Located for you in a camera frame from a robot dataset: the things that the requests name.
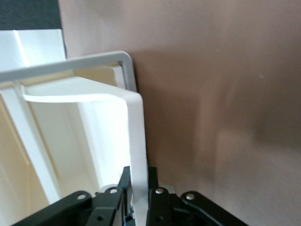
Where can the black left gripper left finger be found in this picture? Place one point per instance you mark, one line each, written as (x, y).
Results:
(70, 207)

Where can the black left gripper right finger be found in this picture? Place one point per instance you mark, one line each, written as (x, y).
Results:
(164, 207)

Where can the white plastic drawer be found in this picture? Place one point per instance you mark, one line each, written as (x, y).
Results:
(137, 141)

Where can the white drawer cabinet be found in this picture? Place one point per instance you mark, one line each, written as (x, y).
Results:
(70, 63)

